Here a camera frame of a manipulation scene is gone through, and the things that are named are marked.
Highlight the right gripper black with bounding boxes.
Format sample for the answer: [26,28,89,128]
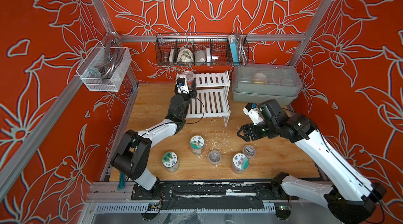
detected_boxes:
[234,121,278,142]

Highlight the small clear cup red seeds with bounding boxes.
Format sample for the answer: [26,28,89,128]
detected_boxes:
[181,71,196,86]

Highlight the white slatted wooden shelf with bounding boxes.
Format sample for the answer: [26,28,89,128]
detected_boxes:
[187,71,231,126]

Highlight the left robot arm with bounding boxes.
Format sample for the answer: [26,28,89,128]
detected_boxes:
[110,82,197,195]

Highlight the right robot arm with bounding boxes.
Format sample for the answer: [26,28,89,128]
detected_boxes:
[237,100,387,224]

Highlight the seed jar flower lid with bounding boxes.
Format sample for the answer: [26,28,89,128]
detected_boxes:
[231,153,249,174]

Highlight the seed jar strawberry lid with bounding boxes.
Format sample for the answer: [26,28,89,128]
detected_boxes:
[190,135,205,155]

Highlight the seed jar tree lid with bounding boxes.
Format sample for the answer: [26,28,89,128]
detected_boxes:
[162,152,179,173]

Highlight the grey lidded storage box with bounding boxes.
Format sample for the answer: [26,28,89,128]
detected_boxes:
[232,64,302,106]

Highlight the blue box in basket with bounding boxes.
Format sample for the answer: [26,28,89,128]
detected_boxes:
[228,34,239,65]

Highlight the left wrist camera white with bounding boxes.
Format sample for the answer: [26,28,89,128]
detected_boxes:
[176,77,190,94]

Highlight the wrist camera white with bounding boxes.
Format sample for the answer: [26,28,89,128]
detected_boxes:
[243,103,263,125]
[176,77,190,94]

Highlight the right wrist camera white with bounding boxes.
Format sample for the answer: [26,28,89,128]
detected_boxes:
[243,103,263,125]

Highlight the black wire wall basket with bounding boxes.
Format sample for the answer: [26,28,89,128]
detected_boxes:
[155,32,250,66]

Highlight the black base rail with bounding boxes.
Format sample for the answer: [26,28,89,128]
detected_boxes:
[131,179,297,201]

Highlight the clear plastic wall bin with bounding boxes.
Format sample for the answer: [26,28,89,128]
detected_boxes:
[76,42,131,92]

